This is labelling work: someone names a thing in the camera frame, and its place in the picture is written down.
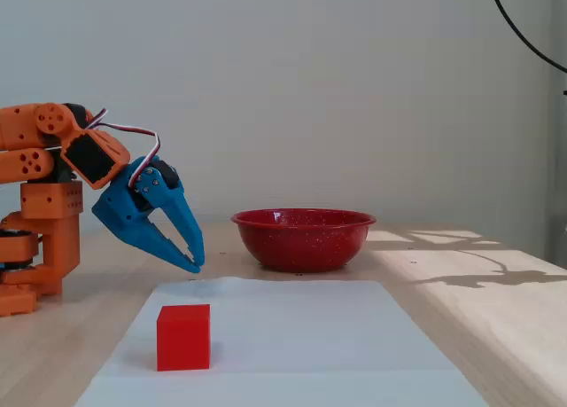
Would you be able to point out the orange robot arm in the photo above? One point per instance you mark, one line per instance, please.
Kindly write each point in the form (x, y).
(44, 198)

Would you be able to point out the red speckled enamel bowl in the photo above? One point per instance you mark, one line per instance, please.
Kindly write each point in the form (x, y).
(303, 247)

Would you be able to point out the white paper sheet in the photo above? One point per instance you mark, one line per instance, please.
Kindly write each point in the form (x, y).
(288, 336)

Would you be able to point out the red cube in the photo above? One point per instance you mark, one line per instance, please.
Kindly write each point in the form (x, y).
(182, 338)

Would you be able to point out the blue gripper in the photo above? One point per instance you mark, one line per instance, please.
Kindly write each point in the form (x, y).
(121, 203)

